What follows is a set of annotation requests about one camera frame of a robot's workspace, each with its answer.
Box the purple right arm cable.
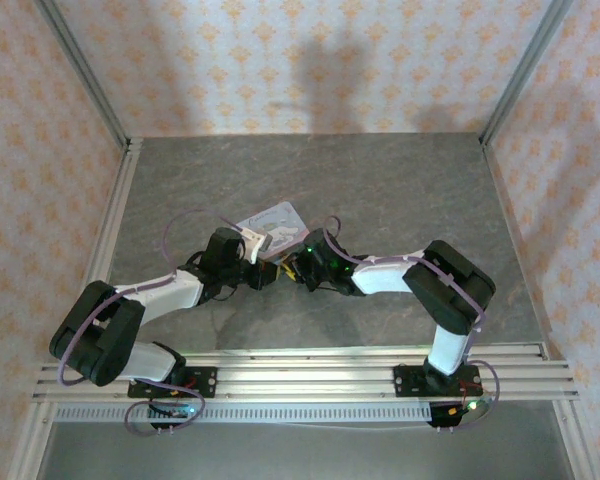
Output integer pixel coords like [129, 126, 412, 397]
[322, 214, 504, 432]

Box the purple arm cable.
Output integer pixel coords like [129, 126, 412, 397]
[59, 209, 244, 437]
[322, 214, 504, 432]

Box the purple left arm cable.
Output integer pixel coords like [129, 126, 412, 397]
[59, 209, 244, 437]

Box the aluminium mounting rail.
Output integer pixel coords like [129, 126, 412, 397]
[32, 342, 581, 402]

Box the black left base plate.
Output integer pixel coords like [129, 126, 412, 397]
[127, 367, 219, 400]

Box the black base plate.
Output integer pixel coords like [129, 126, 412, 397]
[127, 367, 219, 400]
[393, 364, 481, 400]

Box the aluminium table side rail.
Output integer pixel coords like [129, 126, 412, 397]
[481, 139, 600, 480]
[7, 138, 144, 480]

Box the white slotted cable duct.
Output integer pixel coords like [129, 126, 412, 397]
[54, 402, 434, 425]

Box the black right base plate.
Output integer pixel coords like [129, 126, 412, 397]
[393, 364, 481, 400]

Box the black left base electronics bracket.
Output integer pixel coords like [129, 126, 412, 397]
[148, 398, 197, 432]

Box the black base electronics bracket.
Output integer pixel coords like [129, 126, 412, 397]
[148, 398, 197, 432]
[428, 397, 492, 434]

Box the black right base electronics bracket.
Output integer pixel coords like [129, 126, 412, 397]
[428, 397, 492, 434]

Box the aluminium frame post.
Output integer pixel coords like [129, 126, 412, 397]
[37, 0, 134, 149]
[479, 0, 576, 146]

